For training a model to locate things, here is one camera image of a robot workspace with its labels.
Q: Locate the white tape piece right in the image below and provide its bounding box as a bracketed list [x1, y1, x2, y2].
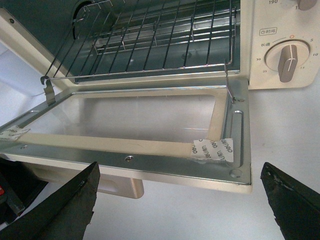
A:
[190, 138, 234, 163]

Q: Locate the upper temperature knob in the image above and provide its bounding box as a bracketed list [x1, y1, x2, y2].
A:
[296, 0, 318, 11]

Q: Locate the silver oven door handle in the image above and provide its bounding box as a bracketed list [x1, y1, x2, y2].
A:
[31, 166, 144, 199]

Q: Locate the white tape piece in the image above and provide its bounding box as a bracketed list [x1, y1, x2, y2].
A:
[190, 138, 234, 163]
[0, 126, 31, 142]

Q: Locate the glass oven door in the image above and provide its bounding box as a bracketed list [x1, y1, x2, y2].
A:
[0, 78, 252, 193]

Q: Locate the wire oven rack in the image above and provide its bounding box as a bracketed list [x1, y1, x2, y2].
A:
[40, 0, 240, 104]

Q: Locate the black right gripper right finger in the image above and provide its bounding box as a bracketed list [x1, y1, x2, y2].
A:
[260, 162, 320, 240]

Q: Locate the black device with red button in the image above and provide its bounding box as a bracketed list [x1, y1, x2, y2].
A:
[0, 158, 48, 224]

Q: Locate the cream toaster oven body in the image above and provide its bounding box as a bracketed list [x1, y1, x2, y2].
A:
[0, 0, 320, 90]

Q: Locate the white tape piece left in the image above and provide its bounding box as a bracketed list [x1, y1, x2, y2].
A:
[0, 126, 31, 142]

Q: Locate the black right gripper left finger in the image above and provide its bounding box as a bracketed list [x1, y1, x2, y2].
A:
[0, 162, 100, 240]

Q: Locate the lower timer knob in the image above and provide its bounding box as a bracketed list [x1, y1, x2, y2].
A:
[264, 40, 310, 83]

